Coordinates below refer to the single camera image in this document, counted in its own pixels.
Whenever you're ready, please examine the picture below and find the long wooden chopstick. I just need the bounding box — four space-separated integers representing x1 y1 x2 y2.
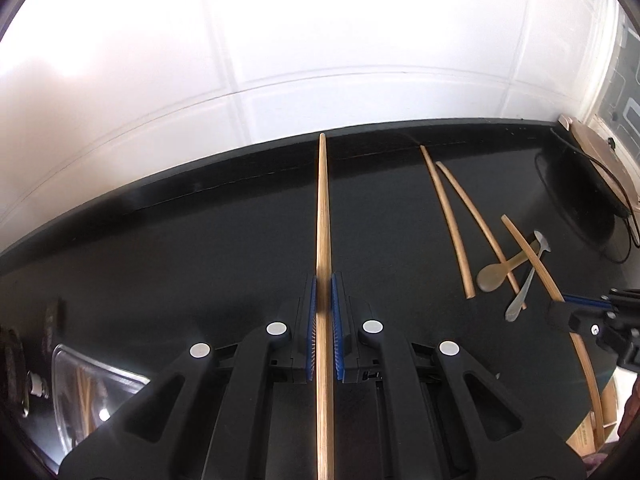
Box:
314 133 335 479

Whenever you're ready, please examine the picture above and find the person's hand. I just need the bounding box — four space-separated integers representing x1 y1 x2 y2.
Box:
617 376 640 438

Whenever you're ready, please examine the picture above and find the silver metal spoon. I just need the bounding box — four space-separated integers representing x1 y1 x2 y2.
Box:
504 230 550 323

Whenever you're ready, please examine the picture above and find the beige plastic spoon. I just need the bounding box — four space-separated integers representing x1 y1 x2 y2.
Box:
476 252 528 292

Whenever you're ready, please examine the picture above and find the cardboard box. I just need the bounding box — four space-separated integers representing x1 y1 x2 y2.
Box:
566 378 618 457

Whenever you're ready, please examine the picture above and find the round cutting board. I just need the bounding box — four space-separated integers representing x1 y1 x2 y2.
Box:
559 114 639 214

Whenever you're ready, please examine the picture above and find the clear plastic container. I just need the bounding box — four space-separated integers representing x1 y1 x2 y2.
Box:
51 344 150 455

